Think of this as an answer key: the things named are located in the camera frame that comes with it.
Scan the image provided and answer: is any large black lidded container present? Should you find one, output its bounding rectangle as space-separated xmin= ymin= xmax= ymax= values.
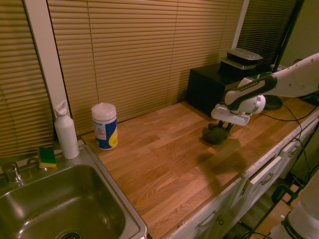
xmin=219 ymin=56 xmax=257 ymax=82

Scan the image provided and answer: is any white drawer front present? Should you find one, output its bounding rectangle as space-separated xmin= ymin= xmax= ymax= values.
xmin=279 ymin=129 xmax=315 ymax=179
xmin=249 ymin=155 xmax=284 ymax=198

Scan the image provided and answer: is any black box appliance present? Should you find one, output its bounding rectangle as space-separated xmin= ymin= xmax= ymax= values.
xmin=186 ymin=65 xmax=261 ymax=118

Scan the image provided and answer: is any white water bottle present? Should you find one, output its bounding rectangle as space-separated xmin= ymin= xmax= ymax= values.
xmin=53 ymin=100 xmax=80 ymax=160

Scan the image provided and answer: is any black stand pole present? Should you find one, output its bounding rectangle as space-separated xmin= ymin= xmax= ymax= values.
xmin=263 ymin=0 xmax=306 ymax=111

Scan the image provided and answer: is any metal faucet handle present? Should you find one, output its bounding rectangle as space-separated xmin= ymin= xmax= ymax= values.
xmin=1 ymin=161 xmax=23 ymax=185

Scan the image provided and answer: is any disinfecting wipes canister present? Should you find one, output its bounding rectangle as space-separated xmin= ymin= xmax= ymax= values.
xmin=91 ymin=102 xmax=119 ymax=151

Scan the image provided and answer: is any stainless steel sink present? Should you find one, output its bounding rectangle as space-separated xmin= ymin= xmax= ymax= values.
xmin=0 ymin=144 xmax=149 ymax=239

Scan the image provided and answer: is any dark shaded window blind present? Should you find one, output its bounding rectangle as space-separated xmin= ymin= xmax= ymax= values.
xmin=235 ymin=0 xmax=299 ymax=73

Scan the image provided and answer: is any black cable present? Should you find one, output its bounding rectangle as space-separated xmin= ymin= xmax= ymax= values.
xmin=261 ymin=103 xmax=319 ymax=190

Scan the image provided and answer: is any black clamp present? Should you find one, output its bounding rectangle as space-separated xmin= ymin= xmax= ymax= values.
xmin=271 ymin=184 xmax=304 ymax=206

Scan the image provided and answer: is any wide white window post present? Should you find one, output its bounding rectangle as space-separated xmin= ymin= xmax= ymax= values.
xmin=22 ymin=0 xmax=73 ymax=122

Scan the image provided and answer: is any green yellow sponge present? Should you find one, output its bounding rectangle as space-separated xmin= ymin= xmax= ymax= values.
xmin=37 ymin=146 xmax=57 ymax=169

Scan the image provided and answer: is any small black lidded container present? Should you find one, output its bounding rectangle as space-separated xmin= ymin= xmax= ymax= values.
xmin=226 ymin=48 xmax=264 ymax=67

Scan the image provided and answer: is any thin white window post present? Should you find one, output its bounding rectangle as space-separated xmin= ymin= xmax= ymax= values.
xmin=231 ymin=0 xmax=250 ymax=49

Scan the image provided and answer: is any dark cloth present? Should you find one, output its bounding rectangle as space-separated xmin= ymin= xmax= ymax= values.
xmin=201 ymin=122 xmax=229 ymax=145

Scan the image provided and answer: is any wide tan window blind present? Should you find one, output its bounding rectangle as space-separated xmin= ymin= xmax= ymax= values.
xmin=47 ymin=0 xmax=244 ymax=135

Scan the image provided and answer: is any narrow tan window blind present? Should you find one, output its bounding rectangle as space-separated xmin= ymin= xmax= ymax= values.
xmin=0 ymin=0 xmax=54 ymax=158

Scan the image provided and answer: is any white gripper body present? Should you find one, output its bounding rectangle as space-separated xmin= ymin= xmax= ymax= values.
xmin=210 ymin=104 xmax=251 ymax=126

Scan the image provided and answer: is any white cabinet front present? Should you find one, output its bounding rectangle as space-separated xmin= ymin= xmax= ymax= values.
xmin=171 ymin=174 xmax=244 ymax=239

